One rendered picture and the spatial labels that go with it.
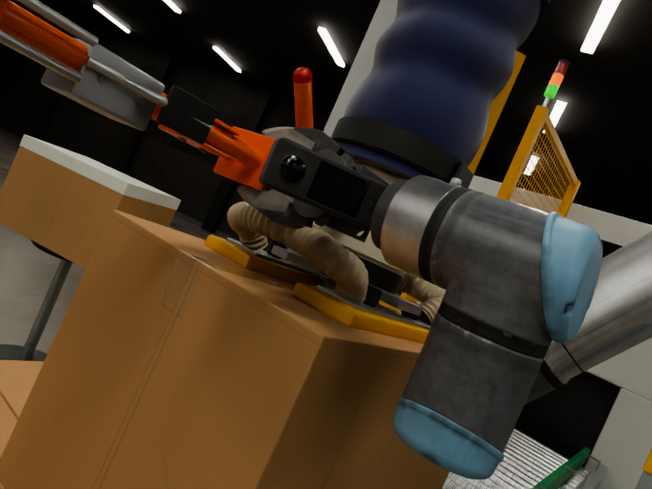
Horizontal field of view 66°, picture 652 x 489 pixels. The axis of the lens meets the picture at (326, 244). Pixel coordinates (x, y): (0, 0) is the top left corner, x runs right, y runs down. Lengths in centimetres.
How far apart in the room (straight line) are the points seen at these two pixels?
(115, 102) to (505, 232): 33
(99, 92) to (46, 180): 206
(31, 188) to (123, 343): 192
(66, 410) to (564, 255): 61
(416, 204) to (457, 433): 18
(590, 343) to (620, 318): 3
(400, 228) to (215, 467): 29
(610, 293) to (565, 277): 15
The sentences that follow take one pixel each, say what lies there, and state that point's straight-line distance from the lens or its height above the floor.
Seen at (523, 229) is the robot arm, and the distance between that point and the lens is 40.
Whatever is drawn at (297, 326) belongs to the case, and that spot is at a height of 107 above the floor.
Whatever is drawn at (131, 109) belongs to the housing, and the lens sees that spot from 47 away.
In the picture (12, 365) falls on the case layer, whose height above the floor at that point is 54.
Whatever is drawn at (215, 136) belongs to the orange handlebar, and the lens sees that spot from 52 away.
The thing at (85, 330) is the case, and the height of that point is 92.
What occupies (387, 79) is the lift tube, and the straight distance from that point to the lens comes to 77.
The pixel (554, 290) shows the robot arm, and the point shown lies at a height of 119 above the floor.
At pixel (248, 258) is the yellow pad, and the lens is 70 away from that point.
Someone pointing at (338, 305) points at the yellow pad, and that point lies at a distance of 60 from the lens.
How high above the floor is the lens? 116
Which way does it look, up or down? 1 degrees down
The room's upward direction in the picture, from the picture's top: 24 degrees clockwise
